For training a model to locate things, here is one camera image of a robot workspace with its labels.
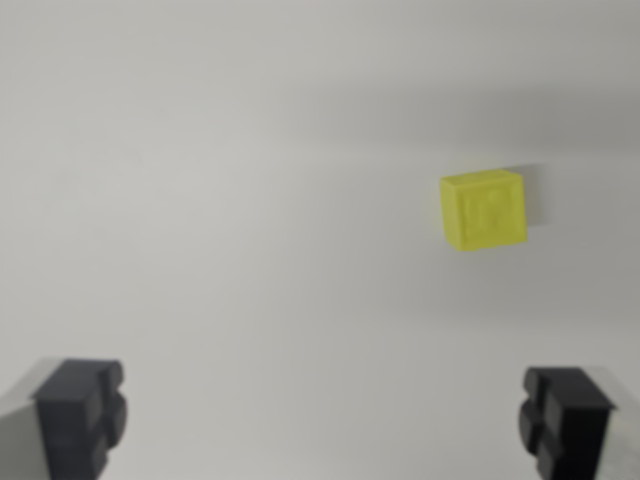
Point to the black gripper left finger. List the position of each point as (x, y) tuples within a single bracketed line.
[(70, 420)]

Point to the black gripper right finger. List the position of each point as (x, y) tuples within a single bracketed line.
[(570, 425)]

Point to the yellow cube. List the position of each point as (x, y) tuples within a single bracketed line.
[(484, 210)]

